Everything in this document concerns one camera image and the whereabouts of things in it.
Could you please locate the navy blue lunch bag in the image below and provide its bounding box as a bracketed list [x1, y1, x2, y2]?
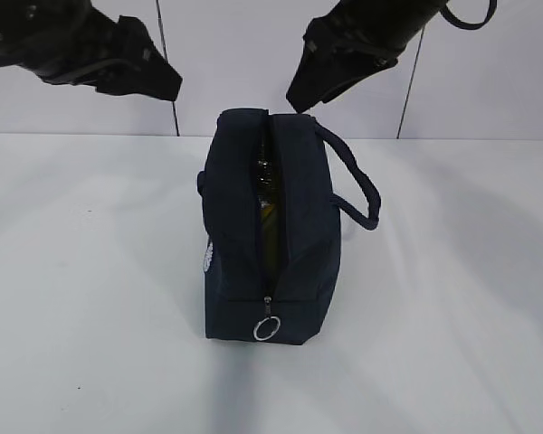
[197, 108, 381, 345]

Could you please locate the silver zipper pull ring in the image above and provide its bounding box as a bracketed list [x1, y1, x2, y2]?
[252, 296, 281, 342]

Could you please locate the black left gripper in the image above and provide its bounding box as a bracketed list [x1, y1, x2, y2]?
[0, 1, 183, 100]

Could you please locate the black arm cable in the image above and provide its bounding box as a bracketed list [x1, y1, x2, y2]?
[441, 0, 499, 31]

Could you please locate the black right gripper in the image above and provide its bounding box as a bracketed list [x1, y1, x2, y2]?
[286, 0, 439, 109]

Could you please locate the yellow lemon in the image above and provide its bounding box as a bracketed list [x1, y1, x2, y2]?
[261, 203, 279, 237]

